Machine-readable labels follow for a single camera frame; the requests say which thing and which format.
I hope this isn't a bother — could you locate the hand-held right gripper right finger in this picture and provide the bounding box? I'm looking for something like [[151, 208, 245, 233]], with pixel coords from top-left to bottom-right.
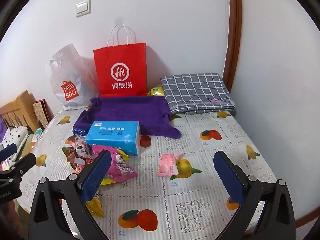
[[213, 151, 297, 240]]

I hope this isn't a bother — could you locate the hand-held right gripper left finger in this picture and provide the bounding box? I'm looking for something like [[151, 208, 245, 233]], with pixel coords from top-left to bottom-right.
[[29, 149, 112, 240]]

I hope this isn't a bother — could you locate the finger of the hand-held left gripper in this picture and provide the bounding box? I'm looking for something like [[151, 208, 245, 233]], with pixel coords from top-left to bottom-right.
[[0, 144, 18, 161], [0, 152, 37, 178]]

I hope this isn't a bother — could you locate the large pink snack packet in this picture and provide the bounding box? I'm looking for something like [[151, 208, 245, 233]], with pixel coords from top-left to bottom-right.
[[91, 144, 138, 186]]

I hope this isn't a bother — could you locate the yellow triangular snack packet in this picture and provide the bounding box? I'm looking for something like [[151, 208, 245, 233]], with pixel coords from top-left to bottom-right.
[[85, 192, 104, 217]]

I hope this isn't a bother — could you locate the panda print snack packet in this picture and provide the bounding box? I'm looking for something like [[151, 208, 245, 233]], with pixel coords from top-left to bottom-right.
[[65, 134, 94, 173]]

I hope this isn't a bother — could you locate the blue tissue pack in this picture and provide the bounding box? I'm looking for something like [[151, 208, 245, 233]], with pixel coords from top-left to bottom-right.
[[85, 121, 140, 155]]

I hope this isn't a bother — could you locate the white small packet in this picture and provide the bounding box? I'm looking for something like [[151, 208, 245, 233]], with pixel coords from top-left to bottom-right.
[[157, 153, 180, 178]]

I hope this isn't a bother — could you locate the white dotted cloth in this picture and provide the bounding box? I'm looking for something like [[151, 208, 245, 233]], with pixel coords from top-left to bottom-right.
[[0, 126, 29, 160]]

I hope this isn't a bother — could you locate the fruit print table cover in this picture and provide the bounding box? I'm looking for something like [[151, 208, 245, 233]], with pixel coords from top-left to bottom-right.
[[17, 107, 283, 240]]

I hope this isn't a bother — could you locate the wooden headboard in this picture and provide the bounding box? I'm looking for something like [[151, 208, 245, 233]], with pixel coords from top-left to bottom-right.
[[0, 90, 38, 133]]

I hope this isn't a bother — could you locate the blue foil snack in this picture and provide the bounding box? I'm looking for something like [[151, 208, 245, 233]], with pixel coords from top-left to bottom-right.
[[72, 127, 90, 137]]

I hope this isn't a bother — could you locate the patterned brown box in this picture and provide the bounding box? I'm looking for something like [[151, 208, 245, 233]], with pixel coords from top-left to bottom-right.
[[32, 99, 50, 130]]

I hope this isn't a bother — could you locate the purple towel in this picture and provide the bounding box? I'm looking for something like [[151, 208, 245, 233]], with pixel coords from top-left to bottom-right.
[[73, 95, 182, 138]]

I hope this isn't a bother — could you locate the white plastic shopping bag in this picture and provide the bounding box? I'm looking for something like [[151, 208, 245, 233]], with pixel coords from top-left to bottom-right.
[[46, 43, 99, 111]]

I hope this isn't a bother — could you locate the grey checked folded cloth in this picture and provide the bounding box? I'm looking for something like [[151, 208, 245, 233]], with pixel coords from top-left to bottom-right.
[[160, 73, 236, 115]]

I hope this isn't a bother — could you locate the yellow green snack packet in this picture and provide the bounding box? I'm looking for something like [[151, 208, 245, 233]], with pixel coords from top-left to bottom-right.
[[147, 85, 165, 97]]

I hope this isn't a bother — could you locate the red paper bag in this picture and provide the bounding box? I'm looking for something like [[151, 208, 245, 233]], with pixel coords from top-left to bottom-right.
[[93, 23, 148, 97]]

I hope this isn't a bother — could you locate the brown wooden door frame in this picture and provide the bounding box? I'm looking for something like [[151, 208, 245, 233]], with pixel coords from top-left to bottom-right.
[[222, 0, 243, 93]]

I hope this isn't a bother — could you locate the white light switch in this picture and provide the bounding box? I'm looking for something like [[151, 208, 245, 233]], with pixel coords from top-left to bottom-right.
[[76, 0, 91, 18]]

